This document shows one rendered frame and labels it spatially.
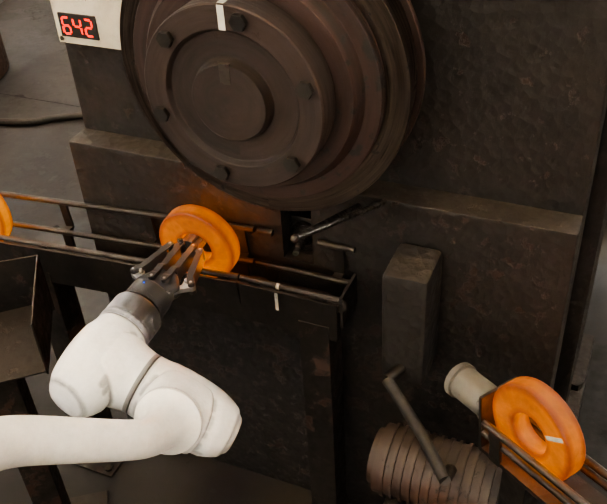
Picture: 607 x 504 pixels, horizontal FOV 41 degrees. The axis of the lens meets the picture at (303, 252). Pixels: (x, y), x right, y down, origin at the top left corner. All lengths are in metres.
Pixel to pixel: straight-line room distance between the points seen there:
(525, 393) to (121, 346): 0.59
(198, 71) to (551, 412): 0.67
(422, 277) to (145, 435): 0.50
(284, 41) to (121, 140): 0.62
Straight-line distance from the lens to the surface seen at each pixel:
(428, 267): 1.34
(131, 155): 1.58
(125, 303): 1.33
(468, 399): 1.30
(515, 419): 1.25
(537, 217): 1.35
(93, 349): 1.27
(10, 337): 1.64
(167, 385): 1.23
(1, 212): 1.79
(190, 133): 1.23
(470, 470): 1.41
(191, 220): 1.46
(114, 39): 1.52
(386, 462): 1.42
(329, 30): 1.11
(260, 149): 1.19
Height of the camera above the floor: 1.63
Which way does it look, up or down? 37 degrees down
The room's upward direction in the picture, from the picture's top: 4 degrees counter-clockwise
